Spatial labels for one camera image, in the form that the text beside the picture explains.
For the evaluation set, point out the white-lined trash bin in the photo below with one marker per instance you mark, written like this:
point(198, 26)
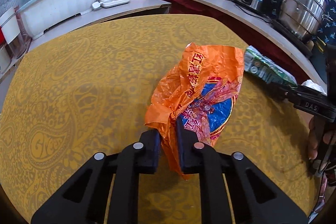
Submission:
point(312, 85)

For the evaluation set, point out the black induction cooker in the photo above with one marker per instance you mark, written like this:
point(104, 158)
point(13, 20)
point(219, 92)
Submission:
point(301, 44)

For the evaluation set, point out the person's right hand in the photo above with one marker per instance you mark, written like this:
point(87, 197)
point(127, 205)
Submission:
point(313, 142)

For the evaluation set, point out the green white milk carton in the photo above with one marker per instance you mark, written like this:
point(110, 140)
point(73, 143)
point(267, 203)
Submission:
point(264, 68)

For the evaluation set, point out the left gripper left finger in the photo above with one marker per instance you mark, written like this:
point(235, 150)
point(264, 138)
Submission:
point(105, 188)

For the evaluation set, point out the yellow patterned tablecloth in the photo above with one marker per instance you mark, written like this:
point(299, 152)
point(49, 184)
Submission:
point(88, 91)

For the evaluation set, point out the large steel steamer pot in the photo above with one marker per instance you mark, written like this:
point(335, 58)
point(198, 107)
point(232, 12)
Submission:
point(303, 17)

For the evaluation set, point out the dark red curtain cloth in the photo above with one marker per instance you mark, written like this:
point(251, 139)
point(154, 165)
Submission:
point(248, 34)

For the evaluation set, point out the orange plastic bag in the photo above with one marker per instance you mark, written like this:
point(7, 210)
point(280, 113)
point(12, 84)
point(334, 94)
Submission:
point(202, 90)

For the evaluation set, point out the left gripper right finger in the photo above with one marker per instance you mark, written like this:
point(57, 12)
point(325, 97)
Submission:
point(233, 189)

